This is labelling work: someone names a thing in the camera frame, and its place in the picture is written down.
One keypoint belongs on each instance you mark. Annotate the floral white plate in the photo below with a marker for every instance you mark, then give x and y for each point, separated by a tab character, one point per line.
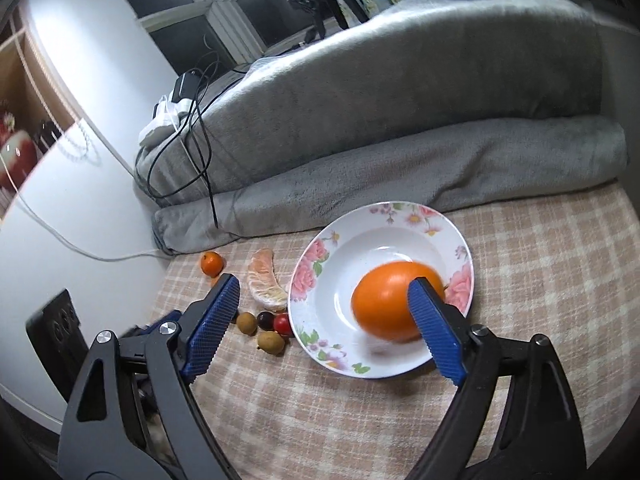
350	240

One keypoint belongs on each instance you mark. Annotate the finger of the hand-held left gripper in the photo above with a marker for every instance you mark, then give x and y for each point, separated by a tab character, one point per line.
167	317

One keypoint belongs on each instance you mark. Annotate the black power adapter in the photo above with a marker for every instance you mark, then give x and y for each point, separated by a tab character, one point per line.
187	85

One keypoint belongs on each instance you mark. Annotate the large orange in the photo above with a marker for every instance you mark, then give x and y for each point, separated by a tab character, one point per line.
390	305

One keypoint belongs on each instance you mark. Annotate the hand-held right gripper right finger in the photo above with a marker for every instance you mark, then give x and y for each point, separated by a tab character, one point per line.
435	330

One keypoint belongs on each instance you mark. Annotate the red cherry tomato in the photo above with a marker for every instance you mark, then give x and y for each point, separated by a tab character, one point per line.
282	325

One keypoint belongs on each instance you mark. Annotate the peeled pomelo segment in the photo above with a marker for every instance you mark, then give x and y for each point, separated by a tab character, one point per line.
265	285

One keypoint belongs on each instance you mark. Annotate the dark grape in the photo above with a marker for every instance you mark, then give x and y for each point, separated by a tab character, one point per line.
265	319

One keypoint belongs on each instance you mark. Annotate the dark small jar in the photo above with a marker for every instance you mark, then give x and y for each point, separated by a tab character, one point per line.
47	135

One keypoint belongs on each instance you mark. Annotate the white window frame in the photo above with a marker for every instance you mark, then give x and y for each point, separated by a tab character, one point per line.
220	10

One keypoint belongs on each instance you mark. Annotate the small tangerine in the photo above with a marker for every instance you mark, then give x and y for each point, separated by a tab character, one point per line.
211	263

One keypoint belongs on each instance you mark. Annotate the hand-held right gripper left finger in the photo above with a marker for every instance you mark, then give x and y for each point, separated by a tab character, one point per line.
212	327

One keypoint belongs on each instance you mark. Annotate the brown longan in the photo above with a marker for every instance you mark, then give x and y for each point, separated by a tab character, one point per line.
246	322
270	342

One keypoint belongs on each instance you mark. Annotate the beige checked bed sheet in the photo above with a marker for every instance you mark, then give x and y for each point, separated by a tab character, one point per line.
350	410

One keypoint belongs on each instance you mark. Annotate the wooden shelf cabinet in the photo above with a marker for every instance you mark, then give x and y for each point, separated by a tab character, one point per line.
30	85

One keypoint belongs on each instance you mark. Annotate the grey fleece blanket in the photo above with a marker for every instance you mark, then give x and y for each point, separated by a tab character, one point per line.
400	85

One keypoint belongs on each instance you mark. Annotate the white power strip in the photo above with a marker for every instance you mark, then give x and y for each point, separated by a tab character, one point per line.
165	117

